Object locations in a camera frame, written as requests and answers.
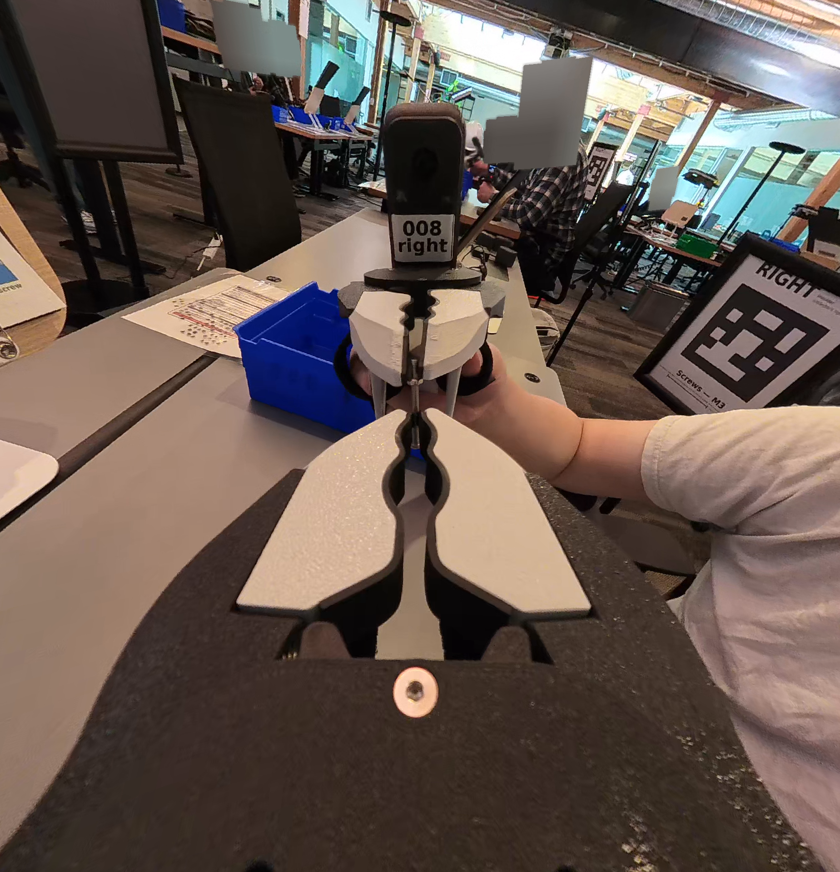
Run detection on scattered small screws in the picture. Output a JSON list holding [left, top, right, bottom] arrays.
[[168, 296, 237, 342]]

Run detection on black high-back chair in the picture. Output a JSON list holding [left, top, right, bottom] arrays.
[[173, 76, 303, 272]]

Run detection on wooden sign board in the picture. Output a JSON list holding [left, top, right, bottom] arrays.
[[0, 163, 68, 372]]

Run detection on person's right forearm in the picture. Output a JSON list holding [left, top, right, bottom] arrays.
[[552, 416, 662, 508]]

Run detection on black light stand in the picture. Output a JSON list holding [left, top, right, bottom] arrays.
[[716, 139, 807, 246]]

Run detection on person's right hand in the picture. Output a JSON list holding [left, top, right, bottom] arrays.
[[352, 341, 584, 479]]

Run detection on grey screen on stand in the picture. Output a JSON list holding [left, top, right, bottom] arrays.
[[0, 0, 184, 321]]

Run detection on black office chair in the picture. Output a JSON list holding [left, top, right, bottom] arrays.
[[529, 180, 632, 304]]

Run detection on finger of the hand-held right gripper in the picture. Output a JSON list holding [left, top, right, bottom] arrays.
[[418, 289, 492, 416], [348, 293, 417, 418]]

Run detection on white rounded pad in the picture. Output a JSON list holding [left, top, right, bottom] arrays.
[[0, 435, 58, 531]]

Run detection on printed paper sheet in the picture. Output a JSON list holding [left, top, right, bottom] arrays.
[[122, 274, 291, 358]]

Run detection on framed marker sign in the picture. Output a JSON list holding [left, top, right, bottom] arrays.
[[634, 232, 840, 416]]

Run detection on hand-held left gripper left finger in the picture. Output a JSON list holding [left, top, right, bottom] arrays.
[[236, 409, 410, 619]]

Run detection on small marker sign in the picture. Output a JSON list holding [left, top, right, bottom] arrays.
[[587, 143, 618, 203]]

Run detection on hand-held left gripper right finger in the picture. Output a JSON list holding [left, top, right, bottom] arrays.
[[423, 407, 592, 621]]

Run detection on wooden work desk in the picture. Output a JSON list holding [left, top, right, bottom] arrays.
[[273, 102, 376, 198]]

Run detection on blue plastic bin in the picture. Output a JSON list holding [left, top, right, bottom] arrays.
[[234, 281, 427, 461]]

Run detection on grey trash bin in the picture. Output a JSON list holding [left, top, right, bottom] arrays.
[[627, 282, 688, 332]]

